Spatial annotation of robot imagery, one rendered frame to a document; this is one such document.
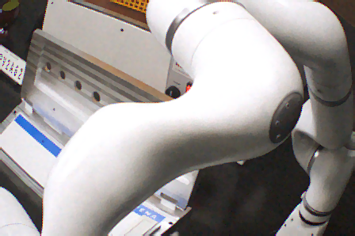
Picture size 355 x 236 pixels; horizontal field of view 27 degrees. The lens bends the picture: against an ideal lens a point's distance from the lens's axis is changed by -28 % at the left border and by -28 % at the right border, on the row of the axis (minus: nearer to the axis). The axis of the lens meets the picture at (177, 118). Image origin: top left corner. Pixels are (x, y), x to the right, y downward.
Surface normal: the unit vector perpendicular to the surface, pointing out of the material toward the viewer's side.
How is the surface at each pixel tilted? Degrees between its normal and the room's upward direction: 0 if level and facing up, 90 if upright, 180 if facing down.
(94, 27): 90
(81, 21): 90
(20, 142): 0
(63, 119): 81
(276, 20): 84
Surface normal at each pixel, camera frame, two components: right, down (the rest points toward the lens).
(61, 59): -0.52, 0.38
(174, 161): 0.10, 0.81
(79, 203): 0.01, 0.14
